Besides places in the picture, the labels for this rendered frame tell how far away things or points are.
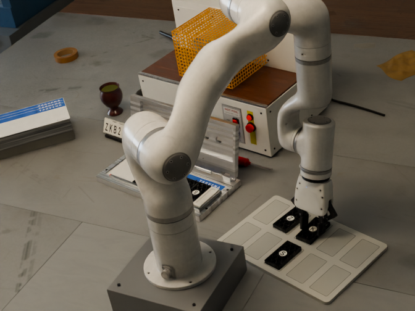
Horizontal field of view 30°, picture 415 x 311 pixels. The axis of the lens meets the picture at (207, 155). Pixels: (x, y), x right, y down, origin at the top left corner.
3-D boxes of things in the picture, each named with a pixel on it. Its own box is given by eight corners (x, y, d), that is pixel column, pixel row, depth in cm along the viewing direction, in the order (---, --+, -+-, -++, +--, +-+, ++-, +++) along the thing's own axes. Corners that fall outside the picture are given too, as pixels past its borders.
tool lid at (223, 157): (129, 94, 256) (133, 93, 258) (131, 147, 264) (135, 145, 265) (235, 126, 231) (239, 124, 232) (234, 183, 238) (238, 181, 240)
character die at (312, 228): (296, 239, 215) (295, 235, 215) (315, 219, 221) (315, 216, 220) (310, 245, 213) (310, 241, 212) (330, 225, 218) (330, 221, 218)
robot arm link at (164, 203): (157, 229, 185) (140, 145, 172) (128, 193, 199) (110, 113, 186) (202, 211, 189) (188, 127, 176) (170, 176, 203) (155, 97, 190)
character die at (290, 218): (273, 226, 221) (272, 223, 220) (295, 209, 226) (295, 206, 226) (285, 233, 218) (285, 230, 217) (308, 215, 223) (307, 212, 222)
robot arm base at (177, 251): (197, 297, 190) (187, 238, 180) (131, 282, 198) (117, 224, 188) (228, 248, 204) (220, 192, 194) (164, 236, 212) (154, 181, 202)
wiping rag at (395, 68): (414, 47, 300) (414, 43, 300) (448, 62, 287) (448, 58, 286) (369, 66, 293) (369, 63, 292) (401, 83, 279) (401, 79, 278)
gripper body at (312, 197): (292, 171, 209) (290, 208, 214) (323, 182, 203) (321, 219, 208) (308, 162, 214) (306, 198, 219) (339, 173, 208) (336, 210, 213)
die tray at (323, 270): (213, 245, 220) (213, 242, 219) (275, 197, 234) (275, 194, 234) (327, 306, 194) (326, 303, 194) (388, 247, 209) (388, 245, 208)
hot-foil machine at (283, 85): (146, 120, 283) (126, 25, 262) (214, 71, 307) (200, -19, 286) (324, 176, 239) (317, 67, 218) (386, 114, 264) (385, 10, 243)
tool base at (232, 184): (97, 181, 255) (94, 172, 253) (139, 149, 267) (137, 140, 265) (199, 222, 229) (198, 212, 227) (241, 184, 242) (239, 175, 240)
